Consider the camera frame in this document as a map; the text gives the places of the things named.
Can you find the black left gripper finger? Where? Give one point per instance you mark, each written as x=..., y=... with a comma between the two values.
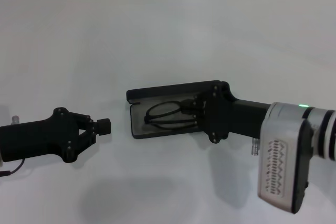
x=103, y=123
x=103, y=130

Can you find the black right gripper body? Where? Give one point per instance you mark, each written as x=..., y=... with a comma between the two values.
x=236, y=116

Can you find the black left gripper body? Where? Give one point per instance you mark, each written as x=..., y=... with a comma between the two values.
x=39, y=137

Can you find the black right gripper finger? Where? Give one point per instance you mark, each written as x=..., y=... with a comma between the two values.
x=197, y=102
x=198, y=123

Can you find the black round-lens glasses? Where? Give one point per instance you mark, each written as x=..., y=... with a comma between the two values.
x=168, y=116

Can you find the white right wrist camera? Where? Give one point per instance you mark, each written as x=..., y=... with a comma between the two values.
x=281, y=153

